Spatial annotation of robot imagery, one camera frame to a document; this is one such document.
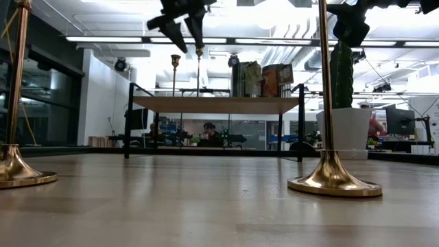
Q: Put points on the black ceiling spotlight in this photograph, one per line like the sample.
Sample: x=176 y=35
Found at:
x=120 y=64
x=233 y=61

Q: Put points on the person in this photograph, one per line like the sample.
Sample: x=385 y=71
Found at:
x=374 y=126
x=210 y=127

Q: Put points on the white plant pot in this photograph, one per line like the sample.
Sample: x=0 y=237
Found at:
x=350 y=133

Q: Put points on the green label candle tin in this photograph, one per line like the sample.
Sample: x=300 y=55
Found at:
x=252 y=75

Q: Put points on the wooden crate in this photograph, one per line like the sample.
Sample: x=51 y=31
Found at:
x=99 y=141

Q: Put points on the ceiling light strip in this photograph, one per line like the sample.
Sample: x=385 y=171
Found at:
x=188 y=40

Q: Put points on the wooden shelf riser black legs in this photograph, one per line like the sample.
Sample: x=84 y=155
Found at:
x=216 y=104

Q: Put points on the black background robot arm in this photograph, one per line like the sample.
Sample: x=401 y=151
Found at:
x=236 y=138

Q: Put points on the black background monitor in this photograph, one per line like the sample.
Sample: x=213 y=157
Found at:
x=140 y=119
x=399 y=121

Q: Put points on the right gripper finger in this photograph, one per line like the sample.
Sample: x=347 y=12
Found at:
x=351 y=31
x=346 y=9

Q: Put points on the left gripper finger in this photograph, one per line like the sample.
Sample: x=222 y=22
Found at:
x=197 y=27
x=169 y=31

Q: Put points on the gold candlestick holder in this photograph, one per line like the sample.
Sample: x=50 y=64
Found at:
x=175 y=60
x=199 y=52
x=13 y=164
x=331 y=175

